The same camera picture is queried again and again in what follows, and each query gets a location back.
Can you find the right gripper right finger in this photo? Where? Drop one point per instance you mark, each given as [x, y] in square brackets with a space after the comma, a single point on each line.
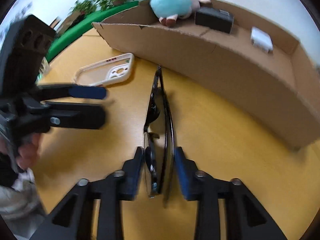
[245, 216]

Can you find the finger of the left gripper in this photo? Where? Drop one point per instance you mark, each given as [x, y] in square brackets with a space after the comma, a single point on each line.
[56, 91]
[76, 115]

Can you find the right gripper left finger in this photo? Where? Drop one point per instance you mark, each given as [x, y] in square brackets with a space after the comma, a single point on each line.
[72, 217]

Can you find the black sunglasses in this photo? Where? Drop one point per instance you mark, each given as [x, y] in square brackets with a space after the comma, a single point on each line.
[159, 141]

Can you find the white power adapter block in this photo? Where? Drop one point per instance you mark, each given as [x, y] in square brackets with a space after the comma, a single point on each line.
[262, 40]

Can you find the black sleeve left forearm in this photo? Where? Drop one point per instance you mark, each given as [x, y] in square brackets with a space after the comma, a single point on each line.
[7, 175]

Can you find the person's left hand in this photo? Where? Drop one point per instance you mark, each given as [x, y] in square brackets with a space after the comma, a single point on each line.
[28, 153]

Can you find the beige phone case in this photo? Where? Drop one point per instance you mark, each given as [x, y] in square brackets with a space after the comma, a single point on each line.
[106, 72]

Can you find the green mat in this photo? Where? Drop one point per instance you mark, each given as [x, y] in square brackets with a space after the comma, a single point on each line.
[85, 25]

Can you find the teal pink plush toy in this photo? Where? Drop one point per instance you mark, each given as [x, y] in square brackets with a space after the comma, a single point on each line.
[168, 11]

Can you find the brown cardboard box tray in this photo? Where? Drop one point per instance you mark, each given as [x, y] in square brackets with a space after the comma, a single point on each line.
[281, 88]

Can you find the black rectangular box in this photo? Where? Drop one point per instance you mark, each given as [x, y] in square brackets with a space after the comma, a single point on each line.
[215, 19]

